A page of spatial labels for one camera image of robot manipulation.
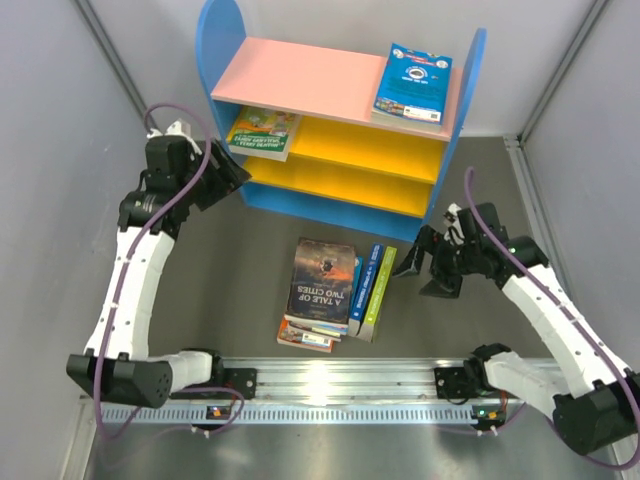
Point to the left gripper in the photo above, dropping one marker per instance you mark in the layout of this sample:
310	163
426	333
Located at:
226	178

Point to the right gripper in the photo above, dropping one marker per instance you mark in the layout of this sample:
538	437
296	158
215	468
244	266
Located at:
441	284

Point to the lime green spine treehouse book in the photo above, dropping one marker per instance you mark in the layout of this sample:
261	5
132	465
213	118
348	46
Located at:
369	324

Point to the light blue cover treehouse book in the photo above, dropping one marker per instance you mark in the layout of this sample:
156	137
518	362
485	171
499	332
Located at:
413	90

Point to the dark blue spine treehouse book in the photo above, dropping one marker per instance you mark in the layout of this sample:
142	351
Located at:
368	274

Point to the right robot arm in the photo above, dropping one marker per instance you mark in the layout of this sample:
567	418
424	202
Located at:
594	400

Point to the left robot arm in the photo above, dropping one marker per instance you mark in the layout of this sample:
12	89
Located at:
116	366

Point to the light blue book under stack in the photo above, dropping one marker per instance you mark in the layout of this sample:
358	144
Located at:
356	280

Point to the orange bottom stack book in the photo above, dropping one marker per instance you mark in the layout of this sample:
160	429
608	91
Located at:
299	338

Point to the blue pink yellow bookshelf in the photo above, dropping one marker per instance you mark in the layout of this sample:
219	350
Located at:
343	168

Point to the Tale of Two Cities book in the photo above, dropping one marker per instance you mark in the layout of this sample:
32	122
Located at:
314	249

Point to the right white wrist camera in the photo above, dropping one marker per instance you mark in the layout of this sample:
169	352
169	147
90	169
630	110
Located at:
451	219

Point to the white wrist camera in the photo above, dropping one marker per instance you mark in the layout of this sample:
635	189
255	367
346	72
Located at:
177	128
451	219

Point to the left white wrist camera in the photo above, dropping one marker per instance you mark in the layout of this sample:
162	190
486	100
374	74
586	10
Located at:
177	128

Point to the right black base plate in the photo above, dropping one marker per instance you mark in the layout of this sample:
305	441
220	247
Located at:
457	383

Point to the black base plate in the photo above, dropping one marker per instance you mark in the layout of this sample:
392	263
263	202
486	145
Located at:
243	380
457	383

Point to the aluminium mounting rail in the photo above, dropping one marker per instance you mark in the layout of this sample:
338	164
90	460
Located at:
325	391

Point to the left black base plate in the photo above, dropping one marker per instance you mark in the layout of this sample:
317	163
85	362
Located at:
243	380

